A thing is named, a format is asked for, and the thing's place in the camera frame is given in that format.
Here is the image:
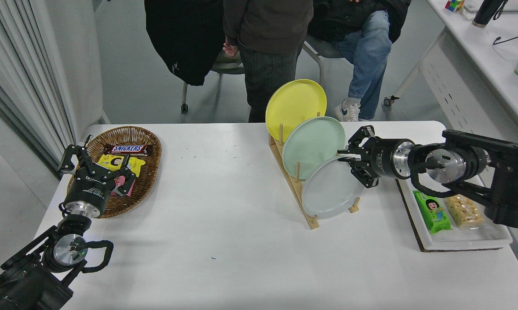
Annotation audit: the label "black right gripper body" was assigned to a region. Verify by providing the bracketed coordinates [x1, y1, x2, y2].
[369, 139, 397, 178]

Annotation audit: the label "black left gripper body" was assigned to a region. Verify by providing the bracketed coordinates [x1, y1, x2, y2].
[63, 170, 115, 211]

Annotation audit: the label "grey plate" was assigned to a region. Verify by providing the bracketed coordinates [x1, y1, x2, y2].
[301, 156, 365, 219]

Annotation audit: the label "mint green plate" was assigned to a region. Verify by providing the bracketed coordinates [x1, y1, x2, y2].
[282, 116, 346, 180]

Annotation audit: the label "wooden plate rack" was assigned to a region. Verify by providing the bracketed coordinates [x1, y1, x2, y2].
[269, 112, 360, 230]

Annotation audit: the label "yellow plate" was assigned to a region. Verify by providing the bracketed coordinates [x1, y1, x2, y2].
[265, 79, 328, 143]

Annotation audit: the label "standing person's hand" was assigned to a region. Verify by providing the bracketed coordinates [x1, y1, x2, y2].
[222, 37, 240, 57]

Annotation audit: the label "pink snack packet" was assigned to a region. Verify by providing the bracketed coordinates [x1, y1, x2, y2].
[110, 172, 136, 198]

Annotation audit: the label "brown wicker basket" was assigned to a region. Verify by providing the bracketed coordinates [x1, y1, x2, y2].
[67, 126, 162, 219]

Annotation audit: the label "yellow snack packet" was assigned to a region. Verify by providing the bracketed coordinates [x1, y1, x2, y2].
[96, 154, 146, 178]

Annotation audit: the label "Snickers chocolate bar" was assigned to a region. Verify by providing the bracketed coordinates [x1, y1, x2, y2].
[103, 143, 154, 156]

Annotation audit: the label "green snack packet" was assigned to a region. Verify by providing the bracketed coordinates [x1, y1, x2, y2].
[413, 189, 452, 235]

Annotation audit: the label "seated person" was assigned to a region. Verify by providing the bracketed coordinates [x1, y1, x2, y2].
[306, 0, 412, 122]

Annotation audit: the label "clear bag of puffed snacks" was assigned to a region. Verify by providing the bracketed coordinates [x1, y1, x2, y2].
[444, 195, 485, 229]

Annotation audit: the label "grey chair with person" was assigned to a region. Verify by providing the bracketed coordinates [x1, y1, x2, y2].
[303, 35, 345, 87]

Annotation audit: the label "white curtain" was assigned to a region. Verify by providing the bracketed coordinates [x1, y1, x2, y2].
[0, 0, 78, 177]

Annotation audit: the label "standing person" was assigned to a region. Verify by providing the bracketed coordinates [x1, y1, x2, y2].
[222, 0, 314, 123]

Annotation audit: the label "white rectangular tray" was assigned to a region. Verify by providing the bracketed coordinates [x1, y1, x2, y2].
[397, 179, 513, 251]

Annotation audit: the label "grey chair with jacket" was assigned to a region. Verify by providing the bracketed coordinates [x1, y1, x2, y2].
[180, 50, 246, 115]

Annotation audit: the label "black jacket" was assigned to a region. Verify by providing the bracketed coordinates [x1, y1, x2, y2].
[144, 0, 227, 87]

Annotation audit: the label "white side desk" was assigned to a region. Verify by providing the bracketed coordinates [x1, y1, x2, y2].
[384, 0, 518, 285]

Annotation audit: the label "black thermos bottle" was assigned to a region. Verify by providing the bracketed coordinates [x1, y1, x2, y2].
[472, 0, 507, 28]

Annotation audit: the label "white flat device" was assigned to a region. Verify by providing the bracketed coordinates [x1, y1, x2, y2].
[462, 0, 518, 13]

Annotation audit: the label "black cable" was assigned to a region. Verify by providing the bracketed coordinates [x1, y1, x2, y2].
[493, 36, 518, 50]

